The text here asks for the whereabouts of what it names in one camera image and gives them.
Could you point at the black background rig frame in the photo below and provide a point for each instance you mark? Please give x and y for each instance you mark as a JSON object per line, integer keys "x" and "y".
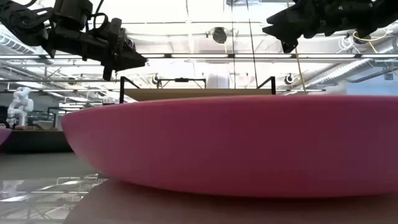
{"x": 182, "y": 80}

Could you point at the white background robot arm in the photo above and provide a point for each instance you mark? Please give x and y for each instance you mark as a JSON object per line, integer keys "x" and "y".
{"x": 20, "y": 104}

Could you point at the purple plate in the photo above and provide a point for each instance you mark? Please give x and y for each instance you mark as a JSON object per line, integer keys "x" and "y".
{"x": 4, "y": 136}

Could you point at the wooden shelf with black frame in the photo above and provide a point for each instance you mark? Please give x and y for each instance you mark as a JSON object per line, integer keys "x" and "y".
{"x": 199, "y": 94}

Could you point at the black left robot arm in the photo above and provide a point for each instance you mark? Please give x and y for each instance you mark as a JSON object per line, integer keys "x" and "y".
{"x": 18, "y": 21}

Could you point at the black background table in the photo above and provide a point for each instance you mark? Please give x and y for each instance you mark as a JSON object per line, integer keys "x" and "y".
{"x": 34, "y": 141}

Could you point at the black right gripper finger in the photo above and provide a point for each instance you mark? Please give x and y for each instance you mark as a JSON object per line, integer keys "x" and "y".
{"x": 287, "y": 18}
{"x": 289, "y": 37}

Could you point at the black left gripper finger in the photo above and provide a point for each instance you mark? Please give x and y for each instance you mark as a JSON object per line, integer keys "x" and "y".
{"x": 130, "y": 65}
{"x": 130, "y": 49}

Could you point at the silver ventilation duct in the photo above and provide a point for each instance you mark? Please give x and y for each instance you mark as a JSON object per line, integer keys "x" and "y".
{"x": 351, "y": 67}

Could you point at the pink plate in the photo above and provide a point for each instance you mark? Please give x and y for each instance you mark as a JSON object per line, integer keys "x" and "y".
{"x": 230, "y": 146}

